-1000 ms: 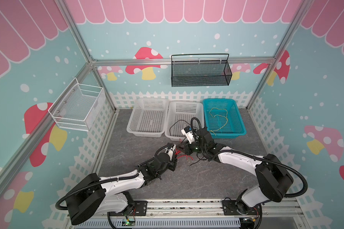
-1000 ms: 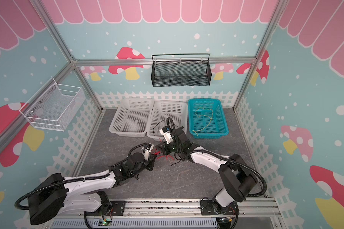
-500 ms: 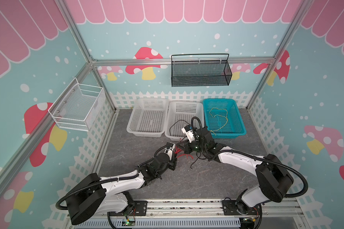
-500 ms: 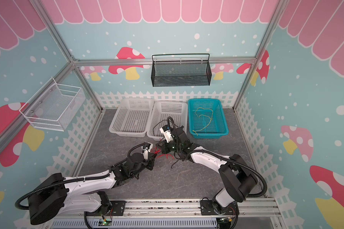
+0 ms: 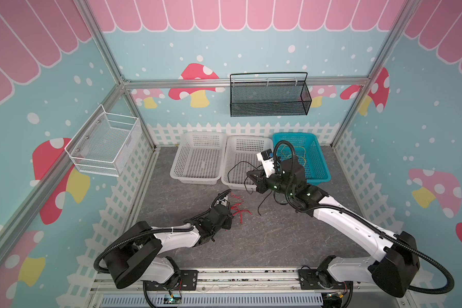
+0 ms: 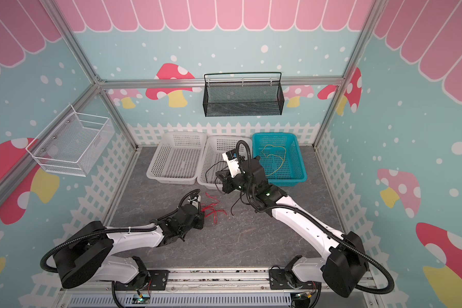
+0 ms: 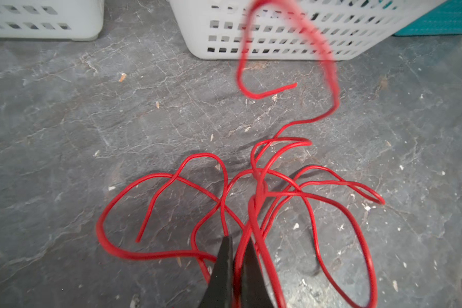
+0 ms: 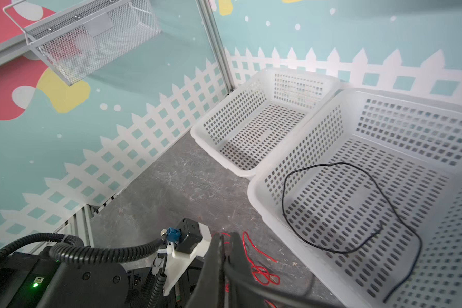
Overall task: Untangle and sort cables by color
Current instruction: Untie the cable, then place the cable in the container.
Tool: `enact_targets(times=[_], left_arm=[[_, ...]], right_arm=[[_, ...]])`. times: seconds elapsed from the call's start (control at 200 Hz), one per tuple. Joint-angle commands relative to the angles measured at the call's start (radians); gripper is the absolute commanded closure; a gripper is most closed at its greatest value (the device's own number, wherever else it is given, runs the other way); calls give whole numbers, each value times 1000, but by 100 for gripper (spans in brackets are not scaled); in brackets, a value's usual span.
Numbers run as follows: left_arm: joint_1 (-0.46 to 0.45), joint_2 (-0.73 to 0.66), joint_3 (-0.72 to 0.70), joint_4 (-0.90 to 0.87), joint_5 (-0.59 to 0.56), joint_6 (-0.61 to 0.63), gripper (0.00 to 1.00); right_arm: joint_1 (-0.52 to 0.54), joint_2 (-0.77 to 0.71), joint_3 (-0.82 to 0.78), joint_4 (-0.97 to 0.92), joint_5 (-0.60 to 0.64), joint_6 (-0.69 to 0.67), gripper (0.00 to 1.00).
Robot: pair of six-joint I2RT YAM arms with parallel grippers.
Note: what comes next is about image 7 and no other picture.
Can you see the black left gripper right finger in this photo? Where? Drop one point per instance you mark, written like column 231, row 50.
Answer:
column 253, row 289

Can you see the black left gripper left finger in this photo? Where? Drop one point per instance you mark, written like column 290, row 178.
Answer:
column 219, row 290

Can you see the middle white plastic basket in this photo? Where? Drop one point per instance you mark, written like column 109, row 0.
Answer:
column 215, row 30

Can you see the white plastic basket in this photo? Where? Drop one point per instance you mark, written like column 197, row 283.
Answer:
column 76, row 20
column 215, row 30

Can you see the left white plastic basket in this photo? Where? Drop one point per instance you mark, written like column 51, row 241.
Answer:
column 76, row 20

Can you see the teal plastic basket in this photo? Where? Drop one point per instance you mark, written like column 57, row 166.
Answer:
column 445, row 19

